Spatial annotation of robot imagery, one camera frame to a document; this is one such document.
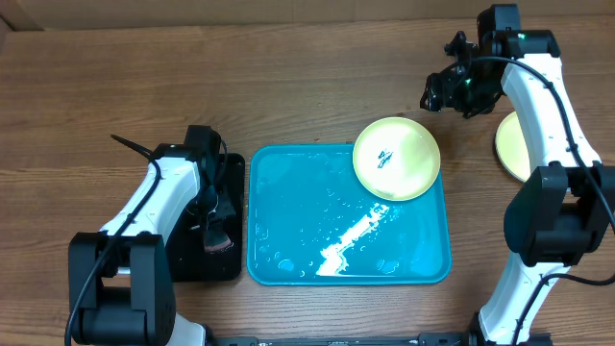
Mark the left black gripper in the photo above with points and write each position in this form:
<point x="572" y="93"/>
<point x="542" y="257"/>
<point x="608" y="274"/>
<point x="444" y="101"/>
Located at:
<point x="227" y="209"/>

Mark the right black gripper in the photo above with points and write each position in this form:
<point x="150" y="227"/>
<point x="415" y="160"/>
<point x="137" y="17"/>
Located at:
<point x="445" y="94"/>

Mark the yellow plate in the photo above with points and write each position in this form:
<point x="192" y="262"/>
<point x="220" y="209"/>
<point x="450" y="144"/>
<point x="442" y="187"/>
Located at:
<point x="396" y="158"/>
<point x="511" y="148"/>

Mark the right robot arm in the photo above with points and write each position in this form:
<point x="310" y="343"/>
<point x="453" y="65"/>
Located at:
<point x="565" y="206"/>

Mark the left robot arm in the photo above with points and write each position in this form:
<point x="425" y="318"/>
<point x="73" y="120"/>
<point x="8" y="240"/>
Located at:
<point x="121" y="291"/>

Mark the black water tray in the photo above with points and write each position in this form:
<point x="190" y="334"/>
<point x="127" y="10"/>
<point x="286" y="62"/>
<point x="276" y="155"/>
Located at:
<point x="185" y="250"/>

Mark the teal plastic tray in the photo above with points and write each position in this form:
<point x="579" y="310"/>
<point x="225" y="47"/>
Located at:
<point x="311" y="222"/>

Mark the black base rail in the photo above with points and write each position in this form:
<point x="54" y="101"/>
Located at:
<point x="423" y="339"/>

